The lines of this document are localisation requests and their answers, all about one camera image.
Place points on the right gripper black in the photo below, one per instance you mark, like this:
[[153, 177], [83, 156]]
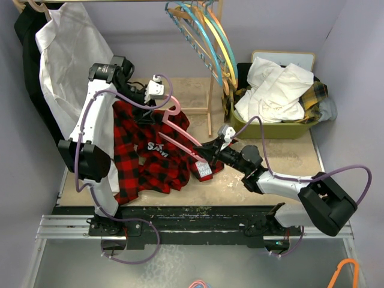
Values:
[[210, 151]]

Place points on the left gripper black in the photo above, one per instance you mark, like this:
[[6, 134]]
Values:
[[146, 118]]

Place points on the red black plaid shirt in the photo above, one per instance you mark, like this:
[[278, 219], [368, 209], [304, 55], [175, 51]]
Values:
[[146, 161]]

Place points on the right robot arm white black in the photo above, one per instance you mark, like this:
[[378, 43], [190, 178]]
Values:
[[321, 202]]

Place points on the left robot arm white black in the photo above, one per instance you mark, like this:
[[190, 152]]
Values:
[[88, 150]]

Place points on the white shirt in basket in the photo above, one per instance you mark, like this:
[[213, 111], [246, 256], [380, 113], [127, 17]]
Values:
[[275, 92]]

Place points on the blue plastic hanger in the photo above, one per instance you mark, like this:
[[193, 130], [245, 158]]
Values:
[[190, 24]]

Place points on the white hanging shirt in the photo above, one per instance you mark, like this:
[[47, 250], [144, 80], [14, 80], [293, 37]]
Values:
[[69, 44]]

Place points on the orange plastic hanger on rack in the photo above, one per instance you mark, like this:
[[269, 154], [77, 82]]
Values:
[[205, 34]]

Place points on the yellow plaid shirt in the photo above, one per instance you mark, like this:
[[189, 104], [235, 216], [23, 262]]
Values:
[[310, 102]]

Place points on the yellow plastic hanger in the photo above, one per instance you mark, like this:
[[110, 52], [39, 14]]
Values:
[[213, 43]]

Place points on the teal plastic hanger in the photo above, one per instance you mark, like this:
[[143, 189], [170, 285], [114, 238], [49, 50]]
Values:
[[223, 50]]

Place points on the wooden clothes rack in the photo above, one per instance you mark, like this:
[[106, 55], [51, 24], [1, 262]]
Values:
[[40, 7]]

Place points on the green laundry basket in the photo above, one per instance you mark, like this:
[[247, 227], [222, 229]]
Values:
[[271, 130]]

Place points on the grey blue garment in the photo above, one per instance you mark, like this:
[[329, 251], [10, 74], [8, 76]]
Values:
[[328, 110]]

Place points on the pink blue hangers bottom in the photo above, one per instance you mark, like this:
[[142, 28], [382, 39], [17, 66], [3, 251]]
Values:
[[199, 284]]

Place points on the black hanging garment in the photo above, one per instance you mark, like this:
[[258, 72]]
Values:
[[26, 26]]

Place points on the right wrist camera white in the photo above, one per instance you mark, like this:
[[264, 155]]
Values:
[[226, 134]]

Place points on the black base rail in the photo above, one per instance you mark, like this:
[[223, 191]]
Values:
[[251, 226]]

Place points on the aluminium rail frame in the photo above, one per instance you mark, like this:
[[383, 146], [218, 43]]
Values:
[[224, 191]]

